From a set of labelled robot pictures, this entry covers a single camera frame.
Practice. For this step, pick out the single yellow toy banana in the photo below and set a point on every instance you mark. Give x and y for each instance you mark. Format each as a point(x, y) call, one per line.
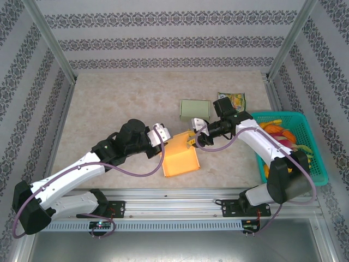
point(274, 121)

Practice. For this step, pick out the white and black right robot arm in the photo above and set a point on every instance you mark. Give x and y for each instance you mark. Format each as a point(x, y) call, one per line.
point(261, 142)

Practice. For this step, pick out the teal plastic basket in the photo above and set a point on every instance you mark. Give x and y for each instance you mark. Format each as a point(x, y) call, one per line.
point(313, 136)

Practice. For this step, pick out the green paper box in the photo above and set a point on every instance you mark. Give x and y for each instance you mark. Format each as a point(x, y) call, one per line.
point(194, 109)

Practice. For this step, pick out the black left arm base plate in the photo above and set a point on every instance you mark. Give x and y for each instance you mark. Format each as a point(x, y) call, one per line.
point(120, 208)

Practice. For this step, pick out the pink toy dragon fruit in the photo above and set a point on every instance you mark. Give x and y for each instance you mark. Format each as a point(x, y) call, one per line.
point(286, 142)

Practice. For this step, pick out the aluminium mounting rail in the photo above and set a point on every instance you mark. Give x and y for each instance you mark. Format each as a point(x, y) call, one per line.
point(169, 207)

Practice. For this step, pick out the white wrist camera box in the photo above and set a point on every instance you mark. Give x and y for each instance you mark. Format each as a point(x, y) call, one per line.
point(197, 125)
point(159, 135)

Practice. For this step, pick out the yellow toy banana bunch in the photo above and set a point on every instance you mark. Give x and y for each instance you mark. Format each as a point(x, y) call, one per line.
point(266, 170)

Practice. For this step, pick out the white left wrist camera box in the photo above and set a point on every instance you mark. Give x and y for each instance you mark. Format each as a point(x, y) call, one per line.
point(159, 135)

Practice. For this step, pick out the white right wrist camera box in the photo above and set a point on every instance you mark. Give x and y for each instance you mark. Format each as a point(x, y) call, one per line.
point(197, 125)

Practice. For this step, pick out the orange paper box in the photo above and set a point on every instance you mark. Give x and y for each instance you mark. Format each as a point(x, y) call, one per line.
point(180, 161)

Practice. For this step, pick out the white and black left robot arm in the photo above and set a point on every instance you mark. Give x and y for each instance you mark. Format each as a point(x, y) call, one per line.
point(68, 177)

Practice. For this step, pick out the grey metal panel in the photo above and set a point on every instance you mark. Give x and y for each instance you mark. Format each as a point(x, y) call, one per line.
point(174, 248)

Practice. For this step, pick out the orange toy fruit slice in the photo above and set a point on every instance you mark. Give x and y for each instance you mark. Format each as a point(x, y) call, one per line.
point(289, 135)

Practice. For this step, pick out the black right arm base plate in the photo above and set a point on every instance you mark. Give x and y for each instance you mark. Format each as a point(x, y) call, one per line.
point(229, 208)

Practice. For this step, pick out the aluminium frame post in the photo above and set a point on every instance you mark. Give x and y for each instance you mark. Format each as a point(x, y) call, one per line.
point(289, 41)
point(51, 41)

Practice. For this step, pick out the green yellow candy bag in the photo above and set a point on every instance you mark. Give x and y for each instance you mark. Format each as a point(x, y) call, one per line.
point(240, 99)

